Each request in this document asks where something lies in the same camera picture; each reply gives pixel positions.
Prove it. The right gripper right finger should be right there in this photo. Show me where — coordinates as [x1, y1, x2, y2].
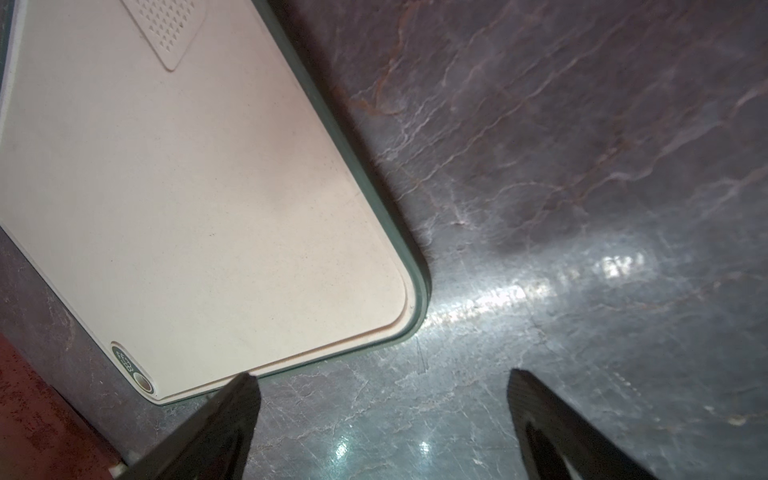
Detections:
[507, 369, 655, 479]

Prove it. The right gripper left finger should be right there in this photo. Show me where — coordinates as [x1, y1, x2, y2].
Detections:
[120, 372, 261, 479]

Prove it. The beige cutting board green rim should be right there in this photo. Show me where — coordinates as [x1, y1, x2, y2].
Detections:
[1, 1, 431, 405]

